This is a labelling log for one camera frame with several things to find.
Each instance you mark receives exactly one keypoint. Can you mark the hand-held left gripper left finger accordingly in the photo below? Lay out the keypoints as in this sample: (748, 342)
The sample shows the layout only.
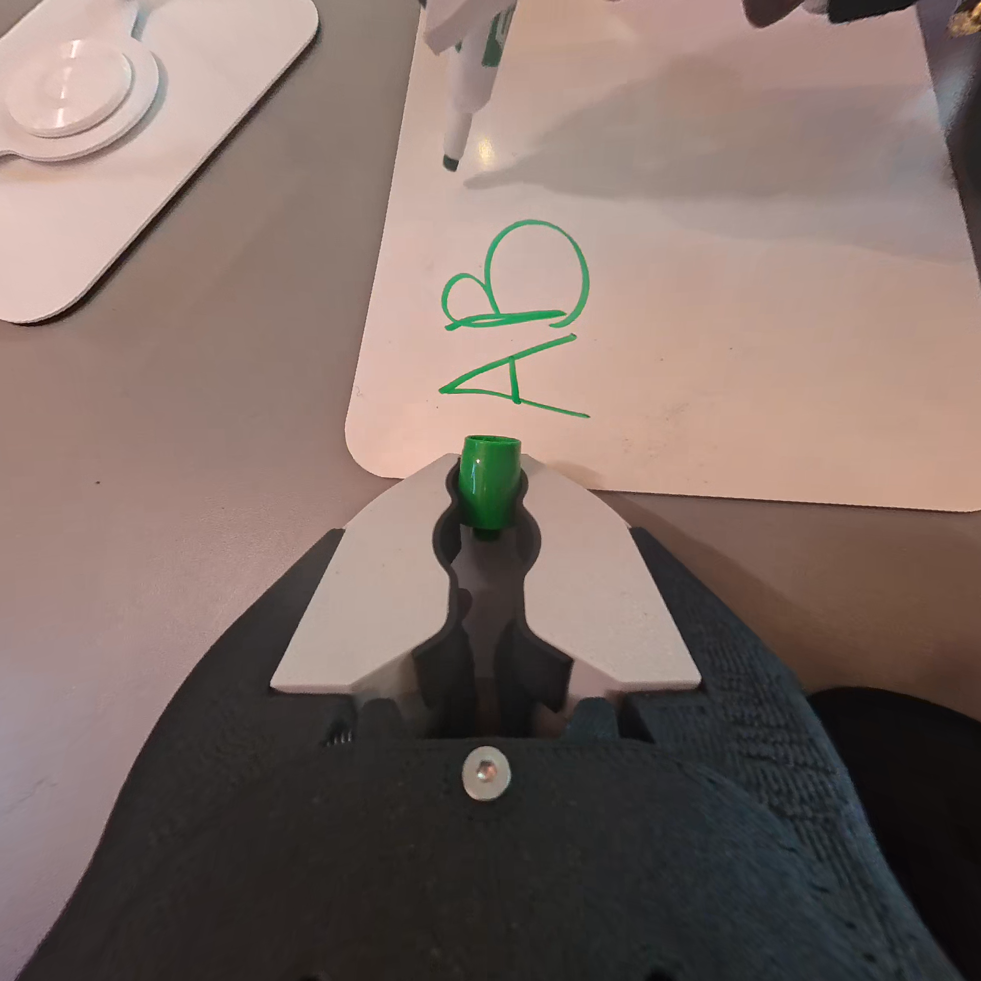
(368, 598)

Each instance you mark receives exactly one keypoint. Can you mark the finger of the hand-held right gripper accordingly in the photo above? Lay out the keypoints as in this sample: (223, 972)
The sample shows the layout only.
(452, 19)

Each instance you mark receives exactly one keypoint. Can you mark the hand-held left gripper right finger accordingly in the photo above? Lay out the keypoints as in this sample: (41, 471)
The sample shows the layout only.
(606, 598)

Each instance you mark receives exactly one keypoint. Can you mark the green whiteboard marker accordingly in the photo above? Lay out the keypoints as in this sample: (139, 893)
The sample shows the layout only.
(465, 100)

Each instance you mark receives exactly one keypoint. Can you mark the green marker cap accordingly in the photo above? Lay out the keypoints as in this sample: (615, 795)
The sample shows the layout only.
(491, 479)

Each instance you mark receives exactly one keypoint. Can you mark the white whiteboard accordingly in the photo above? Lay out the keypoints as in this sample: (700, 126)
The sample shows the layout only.
(736, 337)

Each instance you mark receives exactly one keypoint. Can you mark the white table sign stand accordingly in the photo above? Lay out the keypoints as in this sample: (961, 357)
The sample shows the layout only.
(154, 154)

